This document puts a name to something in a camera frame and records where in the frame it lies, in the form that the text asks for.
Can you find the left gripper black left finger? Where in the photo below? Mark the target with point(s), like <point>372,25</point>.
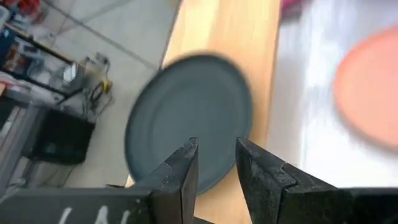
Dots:
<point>174,186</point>

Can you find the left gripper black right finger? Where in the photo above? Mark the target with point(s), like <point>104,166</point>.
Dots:
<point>267,186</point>

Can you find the dark grey plate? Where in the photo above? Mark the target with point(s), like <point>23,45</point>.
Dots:
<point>186,102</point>

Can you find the orange plate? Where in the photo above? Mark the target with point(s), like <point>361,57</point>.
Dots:
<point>370,87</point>

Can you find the pink plate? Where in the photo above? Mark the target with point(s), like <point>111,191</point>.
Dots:
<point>292,7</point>

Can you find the wooden shelf board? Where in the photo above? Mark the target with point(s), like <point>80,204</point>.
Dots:
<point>230,34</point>

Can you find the black box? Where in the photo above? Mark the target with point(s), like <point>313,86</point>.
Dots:
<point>62,137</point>

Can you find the cluttered storage rack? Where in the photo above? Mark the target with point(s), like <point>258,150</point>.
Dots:
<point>37,62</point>

